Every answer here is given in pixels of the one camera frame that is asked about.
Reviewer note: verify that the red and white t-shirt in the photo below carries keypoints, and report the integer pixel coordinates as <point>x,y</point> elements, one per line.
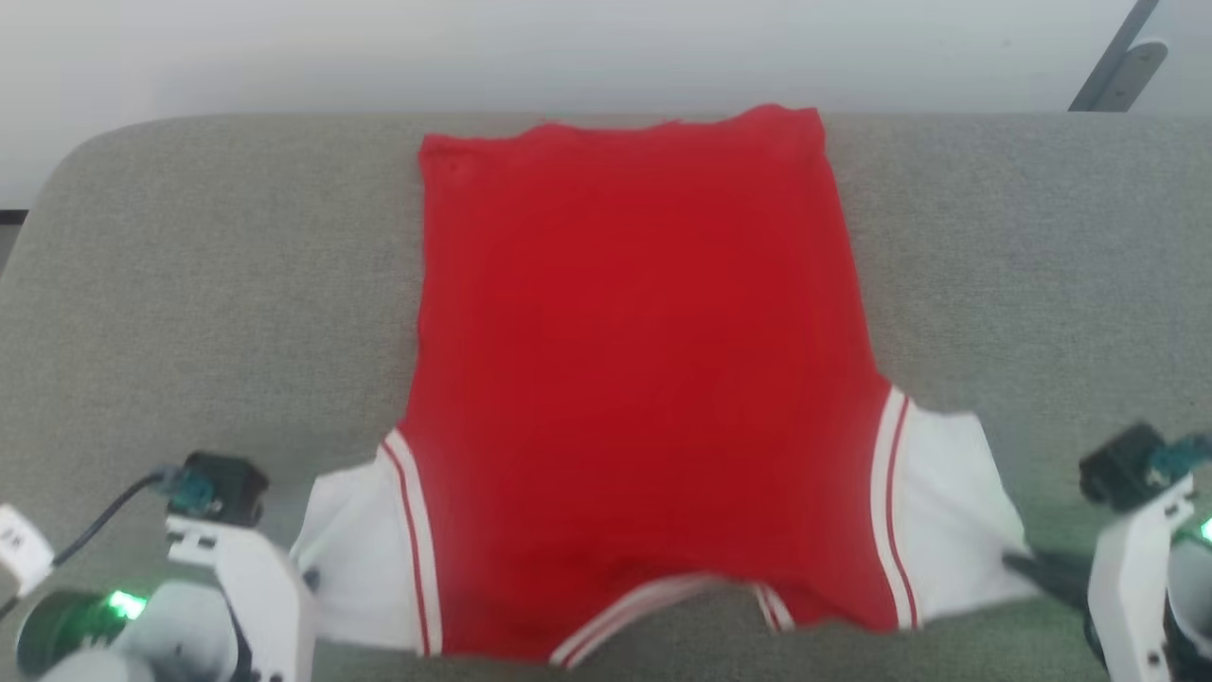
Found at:
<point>644,379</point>

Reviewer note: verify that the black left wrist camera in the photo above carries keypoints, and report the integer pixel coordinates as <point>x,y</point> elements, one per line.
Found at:
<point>232,488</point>

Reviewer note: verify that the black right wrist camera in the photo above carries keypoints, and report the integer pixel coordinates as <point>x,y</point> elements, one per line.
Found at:
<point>1117,469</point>

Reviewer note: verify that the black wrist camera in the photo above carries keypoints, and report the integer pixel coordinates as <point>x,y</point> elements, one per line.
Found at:
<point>1117,469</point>
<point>232,488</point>

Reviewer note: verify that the teal right camera connector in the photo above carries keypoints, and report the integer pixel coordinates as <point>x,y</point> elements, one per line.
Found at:
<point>1179,459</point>

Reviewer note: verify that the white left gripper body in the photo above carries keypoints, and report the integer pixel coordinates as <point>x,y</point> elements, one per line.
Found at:
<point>265,597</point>

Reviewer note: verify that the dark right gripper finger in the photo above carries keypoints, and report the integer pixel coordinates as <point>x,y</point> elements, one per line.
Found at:
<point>1056,576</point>

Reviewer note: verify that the grey rounded pole bracket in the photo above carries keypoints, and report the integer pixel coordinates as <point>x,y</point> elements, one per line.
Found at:
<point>1136,71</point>

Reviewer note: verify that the teal camera connector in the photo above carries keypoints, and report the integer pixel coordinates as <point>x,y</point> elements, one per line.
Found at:
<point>189,491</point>
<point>1179,459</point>

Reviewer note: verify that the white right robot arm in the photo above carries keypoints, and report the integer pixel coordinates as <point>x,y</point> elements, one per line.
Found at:
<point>1193,606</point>

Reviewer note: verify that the teal left camera connector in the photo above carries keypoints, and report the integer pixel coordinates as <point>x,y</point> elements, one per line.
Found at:
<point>189,491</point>

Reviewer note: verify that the grey fabric sofa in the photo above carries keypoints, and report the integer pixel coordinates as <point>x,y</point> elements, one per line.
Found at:
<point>189,313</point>

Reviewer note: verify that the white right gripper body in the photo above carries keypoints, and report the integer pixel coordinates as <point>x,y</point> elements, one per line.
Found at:
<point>1131,587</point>

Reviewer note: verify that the grey metal pole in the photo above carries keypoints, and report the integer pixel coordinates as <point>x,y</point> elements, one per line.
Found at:
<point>1113,57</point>

